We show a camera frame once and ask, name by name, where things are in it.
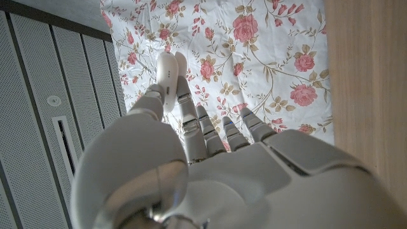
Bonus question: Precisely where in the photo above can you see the white AirPods case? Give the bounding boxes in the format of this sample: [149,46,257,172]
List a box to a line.
[155,52,179,114]

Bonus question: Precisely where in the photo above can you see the grey perforated metal panel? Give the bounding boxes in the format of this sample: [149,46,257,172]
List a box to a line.
[0,9,128,229]

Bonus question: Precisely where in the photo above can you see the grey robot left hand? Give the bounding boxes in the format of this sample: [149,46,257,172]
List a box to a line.
[71,52,407,229]

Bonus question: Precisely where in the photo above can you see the floral rose backdrop cloth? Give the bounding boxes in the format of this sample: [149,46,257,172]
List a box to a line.
[100,0,335,150]

